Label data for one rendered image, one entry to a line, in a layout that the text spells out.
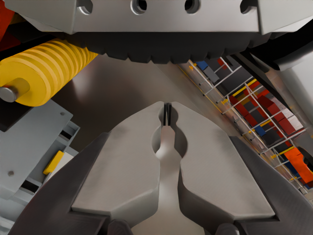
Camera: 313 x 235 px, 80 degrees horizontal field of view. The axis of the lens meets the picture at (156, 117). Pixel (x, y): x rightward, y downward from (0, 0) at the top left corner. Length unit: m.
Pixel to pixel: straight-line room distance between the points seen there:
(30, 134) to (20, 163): 0.09
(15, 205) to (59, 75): 0.40
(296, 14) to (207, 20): 0.07
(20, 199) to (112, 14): 0.48
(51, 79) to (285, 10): 0.23
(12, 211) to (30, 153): 0.13
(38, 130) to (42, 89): 0.36
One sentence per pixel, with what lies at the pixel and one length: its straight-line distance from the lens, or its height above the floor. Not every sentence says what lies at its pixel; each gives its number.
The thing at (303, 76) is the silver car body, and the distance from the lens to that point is 0.43.
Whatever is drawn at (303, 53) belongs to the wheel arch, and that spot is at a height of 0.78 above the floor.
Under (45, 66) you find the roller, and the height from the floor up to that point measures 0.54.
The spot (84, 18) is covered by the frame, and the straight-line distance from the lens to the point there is 0.19.
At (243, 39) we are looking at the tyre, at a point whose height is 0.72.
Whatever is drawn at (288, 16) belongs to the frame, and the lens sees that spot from 0.20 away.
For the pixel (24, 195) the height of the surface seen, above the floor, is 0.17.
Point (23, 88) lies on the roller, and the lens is 0.24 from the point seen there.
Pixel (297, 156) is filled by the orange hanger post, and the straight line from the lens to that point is 4.26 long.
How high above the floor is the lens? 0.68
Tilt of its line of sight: 24 degrees down
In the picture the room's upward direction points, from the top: 51 degrees clockwise
